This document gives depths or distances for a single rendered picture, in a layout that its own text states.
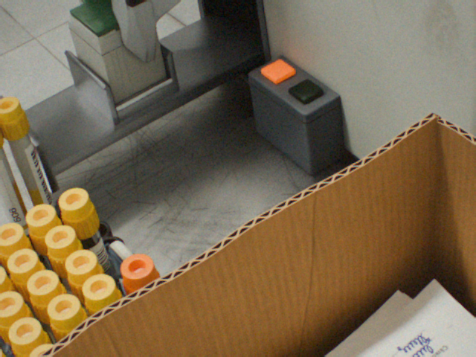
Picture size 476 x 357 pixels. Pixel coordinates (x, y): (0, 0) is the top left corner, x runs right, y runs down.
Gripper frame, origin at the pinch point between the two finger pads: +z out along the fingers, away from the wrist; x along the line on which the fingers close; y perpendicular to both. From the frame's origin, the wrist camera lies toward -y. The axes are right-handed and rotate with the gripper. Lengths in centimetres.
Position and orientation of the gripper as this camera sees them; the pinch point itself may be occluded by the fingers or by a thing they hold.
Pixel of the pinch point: (112, 32)
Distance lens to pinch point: 61.5
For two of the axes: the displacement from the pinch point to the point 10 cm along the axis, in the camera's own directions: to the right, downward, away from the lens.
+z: 1.4, 7.2, 6.8
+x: -5.7, -5.0, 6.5
